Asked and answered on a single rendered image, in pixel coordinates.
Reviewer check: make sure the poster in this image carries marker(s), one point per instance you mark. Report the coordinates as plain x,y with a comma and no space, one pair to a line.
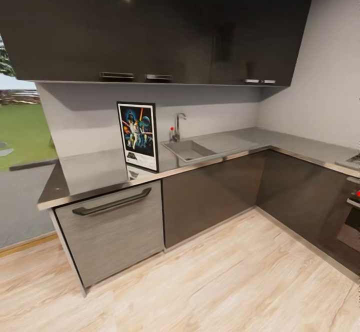
138,128

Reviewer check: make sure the cabinet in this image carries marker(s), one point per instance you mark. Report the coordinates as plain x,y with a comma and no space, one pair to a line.
257,42
134,42

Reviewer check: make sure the drop in sink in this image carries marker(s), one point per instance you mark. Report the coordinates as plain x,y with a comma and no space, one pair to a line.
195,149

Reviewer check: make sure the dishwasher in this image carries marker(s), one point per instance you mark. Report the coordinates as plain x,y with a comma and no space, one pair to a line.
109,232

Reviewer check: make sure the oven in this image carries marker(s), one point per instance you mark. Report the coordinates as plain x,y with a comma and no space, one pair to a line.
342,230

